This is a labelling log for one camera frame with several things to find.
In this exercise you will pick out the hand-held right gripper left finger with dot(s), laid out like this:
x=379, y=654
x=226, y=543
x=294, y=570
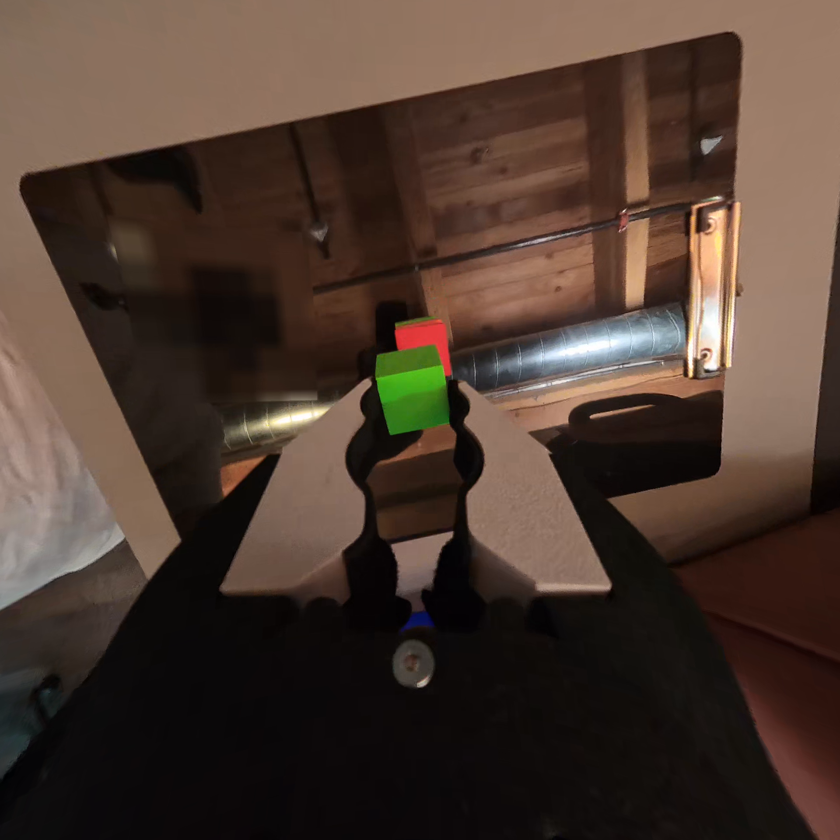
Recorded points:
x=295, y=525

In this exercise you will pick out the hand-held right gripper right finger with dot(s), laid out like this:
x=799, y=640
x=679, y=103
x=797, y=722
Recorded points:
x=525, y=518

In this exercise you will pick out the green wooden cube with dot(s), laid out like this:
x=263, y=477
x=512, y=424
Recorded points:
x=410, y=390

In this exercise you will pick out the red wooden cube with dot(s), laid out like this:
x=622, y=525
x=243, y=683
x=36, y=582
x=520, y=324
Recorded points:
x=420, y=338

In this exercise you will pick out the mirror clipboard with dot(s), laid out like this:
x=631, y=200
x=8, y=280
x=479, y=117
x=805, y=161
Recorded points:
x=525, y=197

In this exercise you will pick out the blue cube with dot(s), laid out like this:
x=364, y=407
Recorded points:
x=417, y=621

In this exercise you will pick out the white cloth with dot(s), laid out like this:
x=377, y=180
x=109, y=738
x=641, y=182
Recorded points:
x=39, y=472

